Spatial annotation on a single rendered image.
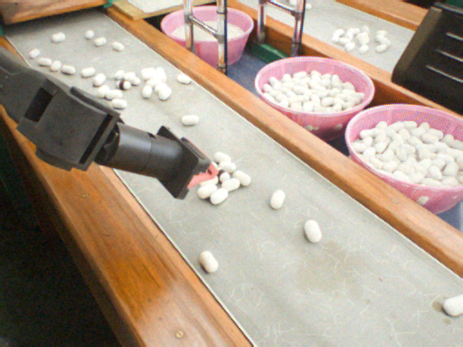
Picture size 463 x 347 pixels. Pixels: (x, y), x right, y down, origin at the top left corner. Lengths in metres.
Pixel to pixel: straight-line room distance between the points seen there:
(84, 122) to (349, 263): 0.42
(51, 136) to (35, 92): 0.06
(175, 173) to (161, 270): 0.14
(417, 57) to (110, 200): 0.50
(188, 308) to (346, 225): 0.29
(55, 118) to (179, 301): 0.27
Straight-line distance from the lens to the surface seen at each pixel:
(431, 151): 0.94
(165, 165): 0.57
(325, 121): 0.95
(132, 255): 0.65
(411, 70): 0.46
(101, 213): 0.72
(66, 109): 0.49
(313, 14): 1.51
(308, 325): 0.61
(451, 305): 0.66
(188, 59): 1.14
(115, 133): 0.53
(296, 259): 0.67
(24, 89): 0.54
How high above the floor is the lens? 1.25
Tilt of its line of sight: 40 degrees down
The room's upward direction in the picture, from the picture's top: straight up
